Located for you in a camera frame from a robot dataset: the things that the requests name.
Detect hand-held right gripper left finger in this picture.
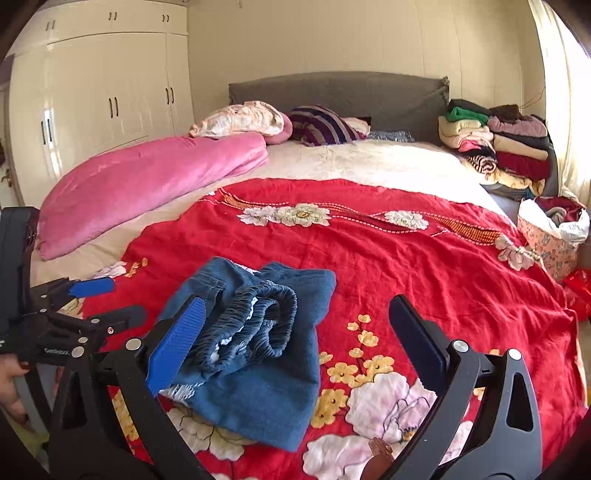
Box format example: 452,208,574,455
48,295,218,480

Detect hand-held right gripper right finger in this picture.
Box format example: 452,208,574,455
379,294,543,480

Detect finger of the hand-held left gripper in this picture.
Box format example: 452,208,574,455
30,277,116,309
46,305,147,342

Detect blue pants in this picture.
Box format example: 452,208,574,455
154,256,337,453

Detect person's left hand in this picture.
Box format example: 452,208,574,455
0,355,33,425

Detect red floral blanket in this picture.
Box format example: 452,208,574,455
83,178,589,480

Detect pink quilt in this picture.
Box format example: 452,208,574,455
37,133,269,261

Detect brown object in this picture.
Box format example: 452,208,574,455
362,438,393,480

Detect floral box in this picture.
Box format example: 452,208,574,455
517,208,585,283

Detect red bag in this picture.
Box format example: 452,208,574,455
563,269,591,321

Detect white cloth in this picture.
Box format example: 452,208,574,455
519,198,591,245

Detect cream wardrobe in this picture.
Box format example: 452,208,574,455
0,0,195,208

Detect cream bed sheet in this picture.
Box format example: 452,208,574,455
30,138,515,287

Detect dark red cloth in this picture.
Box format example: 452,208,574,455
536,196,589,227

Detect blue patterned cloth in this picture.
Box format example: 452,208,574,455
367,130,416,143

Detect pile of folded clothes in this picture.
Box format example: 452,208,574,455
438,98,559,201

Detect floral cream quilt roll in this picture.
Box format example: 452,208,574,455
189,100,293,146

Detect purple striped pillow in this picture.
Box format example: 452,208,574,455
288,105,368,147

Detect grey headboard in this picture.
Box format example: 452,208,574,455
228,71,451,146

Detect cream curtain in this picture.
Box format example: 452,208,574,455
529,0,591,208

